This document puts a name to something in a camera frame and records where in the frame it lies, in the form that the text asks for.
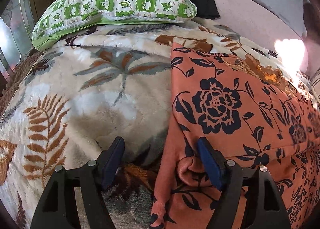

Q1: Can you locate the pink striped pillow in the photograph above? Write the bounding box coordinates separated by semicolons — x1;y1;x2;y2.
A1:
311;68;320;98

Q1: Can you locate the dark wooden glass door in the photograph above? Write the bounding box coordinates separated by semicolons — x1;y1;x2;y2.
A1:
1;0;55;90

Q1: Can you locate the orange black floral garment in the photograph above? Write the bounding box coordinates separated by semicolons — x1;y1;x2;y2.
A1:
150;43;319;228

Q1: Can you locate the green white patterned pillow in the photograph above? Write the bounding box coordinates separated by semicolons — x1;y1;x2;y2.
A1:
31;0;197;51

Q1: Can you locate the cream leaf-print fleece blanket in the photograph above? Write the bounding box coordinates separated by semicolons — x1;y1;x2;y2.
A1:
0;16;318;229

